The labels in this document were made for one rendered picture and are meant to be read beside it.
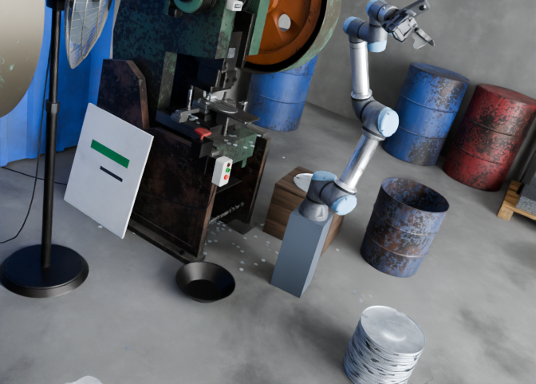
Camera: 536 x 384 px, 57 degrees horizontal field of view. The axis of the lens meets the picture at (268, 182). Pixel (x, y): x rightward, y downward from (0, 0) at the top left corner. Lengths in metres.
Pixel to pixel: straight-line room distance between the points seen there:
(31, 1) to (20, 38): 0.09
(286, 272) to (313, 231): 0.30
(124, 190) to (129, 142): 0.26
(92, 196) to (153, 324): 0.94
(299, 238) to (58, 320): 1.16
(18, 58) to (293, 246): 1.63
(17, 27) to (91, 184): 1.72
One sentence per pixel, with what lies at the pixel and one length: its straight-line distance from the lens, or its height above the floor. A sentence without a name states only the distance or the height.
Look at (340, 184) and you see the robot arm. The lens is 2.31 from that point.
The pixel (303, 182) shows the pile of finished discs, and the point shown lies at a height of 0.35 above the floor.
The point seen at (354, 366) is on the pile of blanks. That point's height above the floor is 0.07.
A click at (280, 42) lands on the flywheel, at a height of 1.13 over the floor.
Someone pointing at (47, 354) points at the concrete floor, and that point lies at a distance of 2.22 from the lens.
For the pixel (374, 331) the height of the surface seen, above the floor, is 0.25.
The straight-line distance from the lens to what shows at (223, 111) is 2.60.
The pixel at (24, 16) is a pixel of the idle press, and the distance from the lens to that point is 1.35.
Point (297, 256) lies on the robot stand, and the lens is 2.56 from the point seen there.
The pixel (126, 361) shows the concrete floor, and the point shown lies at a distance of 2.19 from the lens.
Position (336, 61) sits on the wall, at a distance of 5.92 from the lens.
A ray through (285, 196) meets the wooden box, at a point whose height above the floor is 0.29.
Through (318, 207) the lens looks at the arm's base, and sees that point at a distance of 2.44.
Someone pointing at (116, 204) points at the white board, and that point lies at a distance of 2.84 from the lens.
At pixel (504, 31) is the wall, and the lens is 5.47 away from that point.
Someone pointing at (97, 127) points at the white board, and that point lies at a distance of 2.91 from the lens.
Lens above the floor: 1.61
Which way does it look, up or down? 25 degrees down
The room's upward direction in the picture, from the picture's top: 15 degrees clockwise
